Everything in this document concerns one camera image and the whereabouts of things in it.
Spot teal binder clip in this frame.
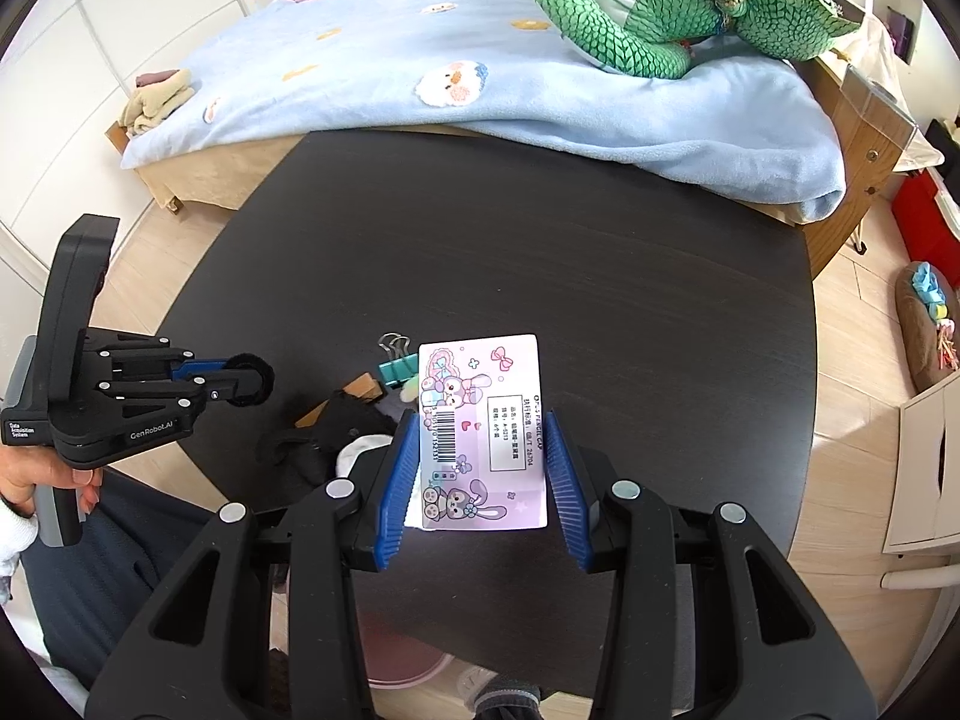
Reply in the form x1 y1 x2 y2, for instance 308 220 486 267
377 331 421 392

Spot black cloth piece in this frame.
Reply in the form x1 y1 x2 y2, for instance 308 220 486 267
256 388 400 487

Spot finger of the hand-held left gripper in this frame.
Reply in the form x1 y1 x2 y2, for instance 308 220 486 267
88 328 235 386
94 378 247 430

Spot person's dark blue trousers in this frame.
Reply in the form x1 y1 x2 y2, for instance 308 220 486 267
21 465 290 695

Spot green scaly plush toy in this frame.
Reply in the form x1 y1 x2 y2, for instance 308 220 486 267
531 0 862 80

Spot folded beige towels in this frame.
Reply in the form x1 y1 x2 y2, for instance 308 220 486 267
120 67 197 139

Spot dark framed picture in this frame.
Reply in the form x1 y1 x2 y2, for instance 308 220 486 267
886 4 917 67

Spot wooden bed frame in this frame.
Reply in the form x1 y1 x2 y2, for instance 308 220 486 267
105 52 920 282

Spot dark paper bag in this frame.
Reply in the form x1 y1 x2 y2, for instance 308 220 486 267
801 0 867 25

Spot pink waste bin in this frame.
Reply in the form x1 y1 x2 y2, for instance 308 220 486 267
366 651 460 695

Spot red box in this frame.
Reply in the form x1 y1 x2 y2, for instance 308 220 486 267
891 166 960 265

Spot white cabinet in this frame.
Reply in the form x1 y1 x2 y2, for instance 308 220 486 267
882 366 960 592

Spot person's left hand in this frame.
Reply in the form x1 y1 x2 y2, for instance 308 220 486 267
0 448 104 520

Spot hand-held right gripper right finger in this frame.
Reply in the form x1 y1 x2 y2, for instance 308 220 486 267
544 409 878 720

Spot light blue printed blanket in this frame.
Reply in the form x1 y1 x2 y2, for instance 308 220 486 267
120 0 848 224

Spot brown basket with toys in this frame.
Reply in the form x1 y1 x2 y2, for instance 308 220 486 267
894 259 960 394

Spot person's black shoe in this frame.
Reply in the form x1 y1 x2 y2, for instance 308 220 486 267
477 673 544 720

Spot pink cartoon printed card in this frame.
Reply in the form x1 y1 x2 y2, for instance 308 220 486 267
417 333 554 534

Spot brown cardboard piece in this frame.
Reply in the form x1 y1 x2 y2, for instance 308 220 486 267
295 373 385 430

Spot black fuzzy round piece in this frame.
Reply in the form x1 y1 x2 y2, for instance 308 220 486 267
223 351 274 407

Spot white wardrobe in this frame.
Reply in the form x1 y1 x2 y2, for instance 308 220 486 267
0 0 140 316

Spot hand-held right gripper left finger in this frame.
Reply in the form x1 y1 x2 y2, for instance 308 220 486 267
86 411 422 720

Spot person's left forearm white sleeve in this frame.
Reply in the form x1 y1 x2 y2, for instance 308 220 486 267
0 496 40 601

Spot black wooden table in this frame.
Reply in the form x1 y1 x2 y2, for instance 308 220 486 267
154 129 818 691

